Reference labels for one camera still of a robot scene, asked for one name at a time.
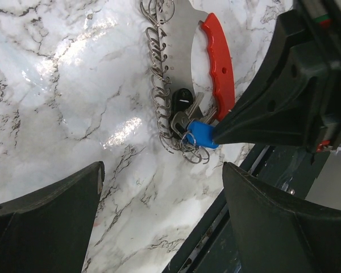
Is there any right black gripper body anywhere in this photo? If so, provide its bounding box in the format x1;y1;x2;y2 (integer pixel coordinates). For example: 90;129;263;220
295;1;341;152

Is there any black key tag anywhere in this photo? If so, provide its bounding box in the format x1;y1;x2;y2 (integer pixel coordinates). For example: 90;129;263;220
170;88;194;118

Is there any blue key tag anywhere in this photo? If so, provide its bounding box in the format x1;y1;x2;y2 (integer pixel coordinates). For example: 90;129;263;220
186;121;219;149

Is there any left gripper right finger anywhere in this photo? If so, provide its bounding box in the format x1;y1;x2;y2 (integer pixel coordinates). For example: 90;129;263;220
222;163;341;272

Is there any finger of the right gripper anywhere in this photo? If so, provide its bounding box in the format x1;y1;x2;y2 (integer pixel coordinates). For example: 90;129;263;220
213;10;328;147

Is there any black mounting base rail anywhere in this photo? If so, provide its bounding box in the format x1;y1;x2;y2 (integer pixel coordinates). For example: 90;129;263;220
163;144;312;272

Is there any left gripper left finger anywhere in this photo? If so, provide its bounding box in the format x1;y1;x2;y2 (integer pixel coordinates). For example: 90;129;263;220
0;162;105;272

